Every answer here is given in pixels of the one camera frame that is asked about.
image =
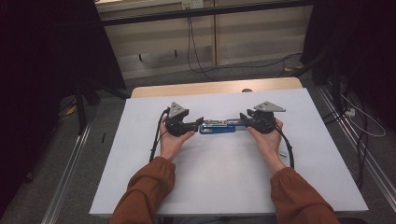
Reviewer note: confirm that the beige wooden cabinet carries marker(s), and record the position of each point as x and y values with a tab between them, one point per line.
249	40

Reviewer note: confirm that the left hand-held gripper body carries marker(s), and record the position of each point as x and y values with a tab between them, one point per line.
177	124

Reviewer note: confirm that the dark table grommet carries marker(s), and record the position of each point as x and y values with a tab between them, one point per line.
247	90

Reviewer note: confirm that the black metal beam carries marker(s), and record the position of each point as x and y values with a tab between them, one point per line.
202	12

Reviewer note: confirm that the silver staple strip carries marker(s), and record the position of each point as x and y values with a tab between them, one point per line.
283	153

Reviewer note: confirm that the person's left hand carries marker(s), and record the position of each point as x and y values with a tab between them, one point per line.
172	144

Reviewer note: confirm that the metal floor rail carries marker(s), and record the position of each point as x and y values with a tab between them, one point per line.
67	174
367	158

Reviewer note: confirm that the white power plug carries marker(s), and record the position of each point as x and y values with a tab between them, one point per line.
350	112

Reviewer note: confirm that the white table sheet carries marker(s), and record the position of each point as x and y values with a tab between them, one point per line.
218	177

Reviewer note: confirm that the small black floor item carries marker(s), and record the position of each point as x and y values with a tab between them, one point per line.
103	137

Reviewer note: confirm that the white wall socket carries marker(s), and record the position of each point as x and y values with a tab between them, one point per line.
193	3

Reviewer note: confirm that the blue stapler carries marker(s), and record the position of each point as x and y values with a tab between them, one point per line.
218	129

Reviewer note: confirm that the wooden table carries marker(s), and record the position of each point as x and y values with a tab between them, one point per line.
202	88

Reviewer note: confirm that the black curtain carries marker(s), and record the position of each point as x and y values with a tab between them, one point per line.
40	77
358	46

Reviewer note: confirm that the person's right hand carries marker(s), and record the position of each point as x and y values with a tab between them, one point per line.
267	144

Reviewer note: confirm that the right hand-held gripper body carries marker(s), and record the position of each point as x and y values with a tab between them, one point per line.
264	119

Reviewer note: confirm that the black metal stand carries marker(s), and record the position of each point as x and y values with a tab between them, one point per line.
81	105

